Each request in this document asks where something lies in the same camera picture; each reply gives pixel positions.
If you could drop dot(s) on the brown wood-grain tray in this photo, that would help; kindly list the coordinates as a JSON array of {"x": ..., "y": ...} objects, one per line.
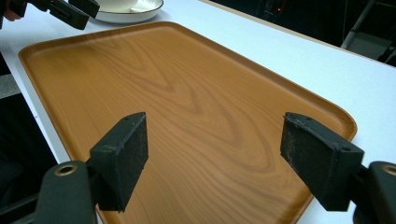
[{"x": 186, "y": 102}]

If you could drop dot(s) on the dark equipment with red light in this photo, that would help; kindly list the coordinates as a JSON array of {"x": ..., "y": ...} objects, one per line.
[{"x": 277, "y": 12}]

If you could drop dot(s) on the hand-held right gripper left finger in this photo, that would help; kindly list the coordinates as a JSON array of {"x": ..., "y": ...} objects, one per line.
[{"x": 121, "y": 161}]

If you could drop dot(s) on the white bowl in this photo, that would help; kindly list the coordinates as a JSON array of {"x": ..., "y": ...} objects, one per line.
[{"x": 116, "y": 4}]

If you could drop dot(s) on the white plate with dark rim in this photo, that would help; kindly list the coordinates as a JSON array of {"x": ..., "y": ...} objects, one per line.
[{"x": 137, "y": 14}]

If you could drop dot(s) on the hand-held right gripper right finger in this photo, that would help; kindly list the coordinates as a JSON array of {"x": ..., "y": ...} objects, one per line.
[{"x": 320, "y": 161}]

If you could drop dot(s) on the grey metal stand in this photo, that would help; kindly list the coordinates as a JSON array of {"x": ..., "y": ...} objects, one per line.
[{"x": 367, "y": 40}]

